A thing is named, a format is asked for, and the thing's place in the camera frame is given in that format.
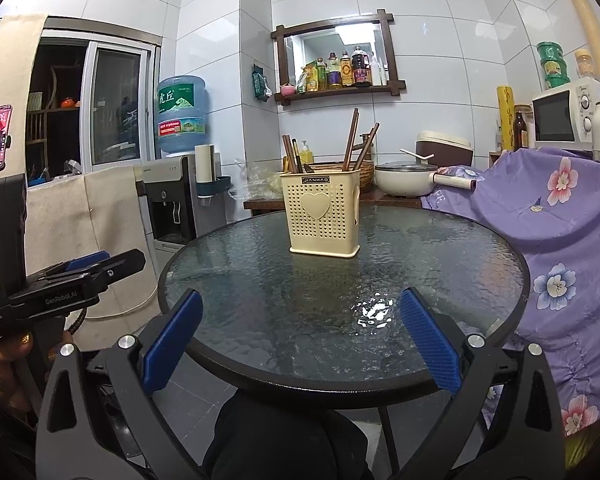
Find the white pot with glass lid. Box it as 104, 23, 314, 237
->
374, 161, 477, 197

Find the wooden framed mirror shelf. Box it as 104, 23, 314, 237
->
271, 9, 407, 106

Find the teal roll holder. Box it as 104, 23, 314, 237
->
196, 175, 232, 198

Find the bunch of wooden chopsticks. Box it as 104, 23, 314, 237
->
281, 107, 381, 175

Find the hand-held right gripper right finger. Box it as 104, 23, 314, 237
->
395, 287, 566, 480

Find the purple label oil bottle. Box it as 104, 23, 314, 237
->
326, 52, 342, 89

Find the woven pattern basin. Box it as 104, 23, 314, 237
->
305, 161, 376, 192

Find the beige cloth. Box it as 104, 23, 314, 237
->
25, 165, 158, 321

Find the round glass table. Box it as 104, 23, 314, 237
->
157, 205, 531, 480

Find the clear plastic bag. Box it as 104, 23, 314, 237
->
235, 159, 283, 196

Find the yellow wrap roll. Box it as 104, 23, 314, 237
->
496, 85, 515, 153

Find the brown and white rice cooker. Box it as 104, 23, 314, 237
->
415, 131, 473, 168

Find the grey water dispenser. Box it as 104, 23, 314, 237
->
132, 154, 226, 246

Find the beige panel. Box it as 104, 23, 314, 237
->
0, 12, 48, 186

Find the yellow seasoning packet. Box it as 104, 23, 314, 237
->
302, 61, 321, 93

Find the tall stack of paper cups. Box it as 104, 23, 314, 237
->
555, 0, 600, 78

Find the cream perforated utensil holder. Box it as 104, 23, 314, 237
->
279, 170, 362, 259

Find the person's left hand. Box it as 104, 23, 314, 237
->
0, 329, 77, 411

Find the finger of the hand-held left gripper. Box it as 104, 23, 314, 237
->
27, 251, 111, 286
35, 249, 147, 288

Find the white paper towel roll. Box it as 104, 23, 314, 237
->
195, 144, 216, 183

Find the dark wooden rack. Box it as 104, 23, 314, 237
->
27, 65, 88, 171

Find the green packet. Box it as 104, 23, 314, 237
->
251, 63, 272, 102

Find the brown glass bottle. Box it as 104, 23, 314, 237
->
512, 110, 528, 151

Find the purple floral cloth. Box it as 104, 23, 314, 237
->
420, 146, 600, 461

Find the yellow plastic jar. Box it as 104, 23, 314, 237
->
575, 49, 596, 80

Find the wooden counter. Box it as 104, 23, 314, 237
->
243, 187, 423, 217

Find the person's dark trouser leg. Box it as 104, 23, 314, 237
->
202, 390, 376, 480

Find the dark soy sauce bottle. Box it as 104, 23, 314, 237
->
351, 46, 372, 87

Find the blue water jug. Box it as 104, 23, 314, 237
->
156, 75, 211, 156

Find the white microwave oven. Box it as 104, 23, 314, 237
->
530, 77, 600, 148

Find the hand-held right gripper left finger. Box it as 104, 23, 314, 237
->
35, 289, 216, 480

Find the person's left forearm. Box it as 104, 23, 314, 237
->
0, 367, 38, 480

